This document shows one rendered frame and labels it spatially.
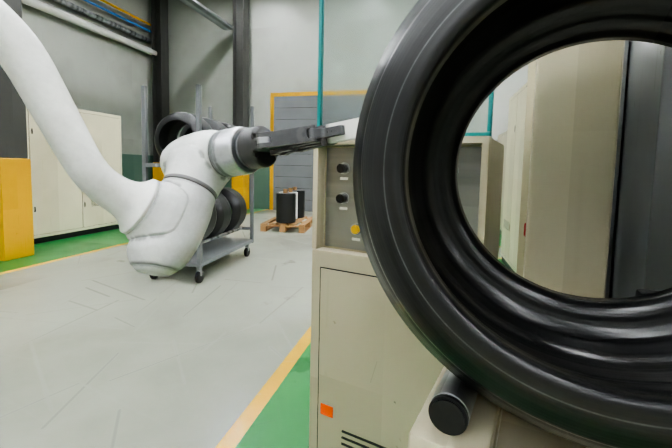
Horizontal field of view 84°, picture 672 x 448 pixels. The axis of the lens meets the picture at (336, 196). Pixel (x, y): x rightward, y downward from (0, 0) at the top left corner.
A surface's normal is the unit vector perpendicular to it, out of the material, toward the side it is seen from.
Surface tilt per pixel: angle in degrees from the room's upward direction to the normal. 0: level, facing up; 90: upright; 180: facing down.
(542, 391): 100
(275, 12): 90
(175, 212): 72
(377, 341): 90
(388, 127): 88
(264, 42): 90
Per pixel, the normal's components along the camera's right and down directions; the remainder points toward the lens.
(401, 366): -0.48, 0.06
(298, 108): -0.25, 0.07
